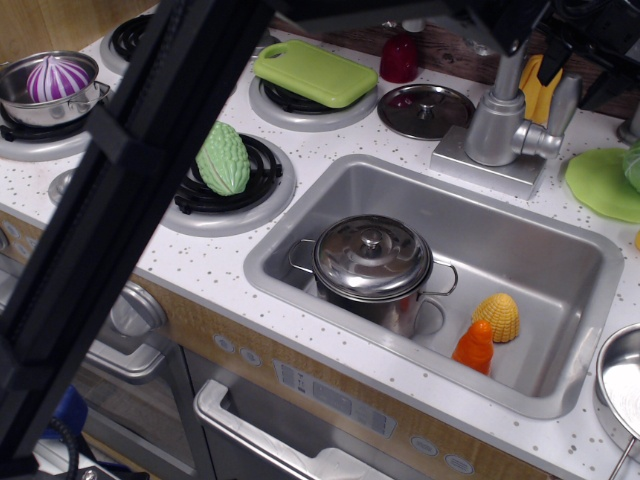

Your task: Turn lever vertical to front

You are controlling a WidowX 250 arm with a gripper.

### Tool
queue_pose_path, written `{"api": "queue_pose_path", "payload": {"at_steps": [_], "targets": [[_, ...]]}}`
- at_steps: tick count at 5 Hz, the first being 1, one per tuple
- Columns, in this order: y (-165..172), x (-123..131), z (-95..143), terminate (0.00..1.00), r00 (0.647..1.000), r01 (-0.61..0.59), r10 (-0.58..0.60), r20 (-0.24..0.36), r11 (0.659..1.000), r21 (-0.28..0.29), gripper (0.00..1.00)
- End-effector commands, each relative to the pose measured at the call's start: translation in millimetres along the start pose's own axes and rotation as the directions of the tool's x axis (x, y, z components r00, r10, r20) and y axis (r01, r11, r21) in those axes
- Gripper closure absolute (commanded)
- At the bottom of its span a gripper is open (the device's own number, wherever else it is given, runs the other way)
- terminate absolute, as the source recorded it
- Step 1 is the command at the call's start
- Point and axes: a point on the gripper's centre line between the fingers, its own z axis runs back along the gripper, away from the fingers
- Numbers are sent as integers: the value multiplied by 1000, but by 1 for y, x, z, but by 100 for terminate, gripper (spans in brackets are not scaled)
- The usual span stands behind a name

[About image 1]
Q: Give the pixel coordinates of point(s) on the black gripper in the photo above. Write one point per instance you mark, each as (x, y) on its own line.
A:
(605, 33)

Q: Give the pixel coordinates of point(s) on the silver faucet lever handle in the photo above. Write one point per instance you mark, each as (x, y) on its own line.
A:
(534, 139)

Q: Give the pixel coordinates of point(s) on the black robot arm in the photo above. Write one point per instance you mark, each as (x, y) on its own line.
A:
(141, 146)

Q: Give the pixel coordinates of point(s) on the yellow toy object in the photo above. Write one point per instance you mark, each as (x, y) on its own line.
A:
(538, 97)

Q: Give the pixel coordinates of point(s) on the green toy vegetable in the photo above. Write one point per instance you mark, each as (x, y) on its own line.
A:
(631, 165)

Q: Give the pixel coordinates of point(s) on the green plastic plate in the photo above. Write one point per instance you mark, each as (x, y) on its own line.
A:
(596, 178)

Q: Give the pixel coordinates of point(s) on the silver toy faucet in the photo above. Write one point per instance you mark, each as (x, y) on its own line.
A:
(481, 153)

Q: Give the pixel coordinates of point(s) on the flat steel pot lid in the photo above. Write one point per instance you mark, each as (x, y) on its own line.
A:
(424, 111)

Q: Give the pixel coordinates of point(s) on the dark red toy cup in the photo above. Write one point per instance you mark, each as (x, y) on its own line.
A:
(399, 60)

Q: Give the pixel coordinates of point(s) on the silver sink basin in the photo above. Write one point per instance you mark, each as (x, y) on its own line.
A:
(562, 278)

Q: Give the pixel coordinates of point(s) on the yellow toy corn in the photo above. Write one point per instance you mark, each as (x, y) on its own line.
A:
(501, 312)

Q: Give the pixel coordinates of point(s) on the green cutting board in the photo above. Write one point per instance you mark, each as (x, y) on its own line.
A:
(314, 73)

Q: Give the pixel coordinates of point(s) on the steel pot with lid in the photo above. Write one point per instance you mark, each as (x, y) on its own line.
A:
(375, 267)

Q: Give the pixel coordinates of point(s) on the orange toy bottle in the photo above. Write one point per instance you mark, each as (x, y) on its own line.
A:
(475, 348)

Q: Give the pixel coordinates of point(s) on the rear black stove burner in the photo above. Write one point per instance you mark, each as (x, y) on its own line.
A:
(291, 102)

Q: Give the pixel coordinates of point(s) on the steel pan at right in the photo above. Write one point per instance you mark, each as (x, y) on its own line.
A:
(616, 392)

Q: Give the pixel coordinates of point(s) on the green toy bitter gourd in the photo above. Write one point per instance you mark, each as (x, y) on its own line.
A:
(223, 161)

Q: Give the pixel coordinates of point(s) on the far left stove burner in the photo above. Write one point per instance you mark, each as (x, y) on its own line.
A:
(126, 37)

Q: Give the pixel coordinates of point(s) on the silver oven dial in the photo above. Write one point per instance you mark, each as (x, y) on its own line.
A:
(136, 312)

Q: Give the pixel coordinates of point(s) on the purple white toy onion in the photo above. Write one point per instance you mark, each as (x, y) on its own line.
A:
(55, 78)

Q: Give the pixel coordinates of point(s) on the steel bowl on stove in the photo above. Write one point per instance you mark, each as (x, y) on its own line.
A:
(19, 105)

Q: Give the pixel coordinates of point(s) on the left black stove burner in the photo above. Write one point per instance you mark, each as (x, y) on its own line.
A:
(11, 130)

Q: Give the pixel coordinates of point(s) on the blue object below counter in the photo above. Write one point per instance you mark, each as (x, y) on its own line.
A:
(72, 411)

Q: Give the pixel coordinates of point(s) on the silver dishwasher door handle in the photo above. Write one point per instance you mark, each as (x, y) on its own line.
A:
(330, 463)

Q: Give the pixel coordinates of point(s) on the silver oven door handle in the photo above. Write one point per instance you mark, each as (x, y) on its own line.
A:
(143, 365)

